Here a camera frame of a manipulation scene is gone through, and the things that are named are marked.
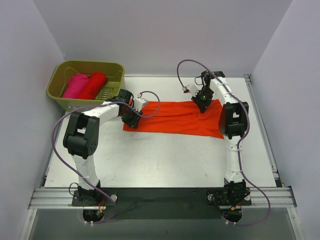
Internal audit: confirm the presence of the orange t shirt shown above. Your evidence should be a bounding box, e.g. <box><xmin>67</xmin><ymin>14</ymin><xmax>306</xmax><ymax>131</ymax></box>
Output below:
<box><xmin>123</xmin><ymin>100</ymin><xmax>223</xmax><ymax>139</ymax></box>

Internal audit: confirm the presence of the olive green plastic basket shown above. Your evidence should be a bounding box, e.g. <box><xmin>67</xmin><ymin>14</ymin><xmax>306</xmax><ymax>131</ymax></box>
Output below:
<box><xmin>46</xmin><ymin>60</ymin><xmax>125</xmax><ymax>112</ymax></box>

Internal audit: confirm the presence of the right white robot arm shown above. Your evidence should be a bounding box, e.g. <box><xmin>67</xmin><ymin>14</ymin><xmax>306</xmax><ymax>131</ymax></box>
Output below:
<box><xmin>187</xmin><ymin>71</ymin><xmax>250</xmax><ymax>206</ymax></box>

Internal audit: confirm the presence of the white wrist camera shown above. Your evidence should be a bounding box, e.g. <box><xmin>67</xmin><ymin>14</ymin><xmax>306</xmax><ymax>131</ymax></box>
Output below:
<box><xmin>182</xmin><ymin>84</ymin><xmax>200</xmax><ymax>96</ymax></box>
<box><xmin>133</xmin><ymin>97</ymin><xmax>149</xmax><ymax>112</ymax></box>

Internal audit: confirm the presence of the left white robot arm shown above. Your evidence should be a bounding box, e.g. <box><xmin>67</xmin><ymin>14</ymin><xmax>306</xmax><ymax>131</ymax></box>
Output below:
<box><xmin>62</xmin><ymin>89</ymin><xmax>148</xmax><ymax>206</ymax></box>

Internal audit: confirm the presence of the aluminium front rail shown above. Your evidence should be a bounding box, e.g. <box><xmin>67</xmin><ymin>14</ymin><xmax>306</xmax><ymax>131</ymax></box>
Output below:
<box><xmin>28</xmin><ymin>187</ymin><xmax>297</xmax><ymax>209</ymax></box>

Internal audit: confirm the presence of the rolled red t shirt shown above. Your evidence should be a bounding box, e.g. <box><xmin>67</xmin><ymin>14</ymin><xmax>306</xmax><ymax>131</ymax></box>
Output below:
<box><xmin>76</xmin><ymin>72</ymin><xmax>108</xmax><ymax>100</ymax></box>

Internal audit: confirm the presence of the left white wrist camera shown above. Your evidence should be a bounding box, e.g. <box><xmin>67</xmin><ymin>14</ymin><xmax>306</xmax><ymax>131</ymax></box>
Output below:
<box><xmin>133</xmin><ymin>97</ymin><xmax>149</xmax><ymax>112</ymax></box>

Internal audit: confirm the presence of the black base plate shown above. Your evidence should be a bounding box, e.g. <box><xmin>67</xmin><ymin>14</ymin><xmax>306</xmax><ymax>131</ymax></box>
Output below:
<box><xmin>71</xmin><ymin>184</ymin><xmax>251</xmax><ymax>223</ymax></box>

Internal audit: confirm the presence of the rolled pink t shirt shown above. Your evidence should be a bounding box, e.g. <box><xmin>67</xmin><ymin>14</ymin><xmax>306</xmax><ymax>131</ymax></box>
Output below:
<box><xmin>62</xmin><ymin>73</ymin><xmax>89</xmax><ymax>99</ymax></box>

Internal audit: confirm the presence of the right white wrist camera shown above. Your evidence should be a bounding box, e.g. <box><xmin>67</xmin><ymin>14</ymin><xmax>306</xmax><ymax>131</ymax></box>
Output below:
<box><xmin>182</xmin><ymin>84</ymin><xmax>200</xmax><ymax>96</ymax></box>

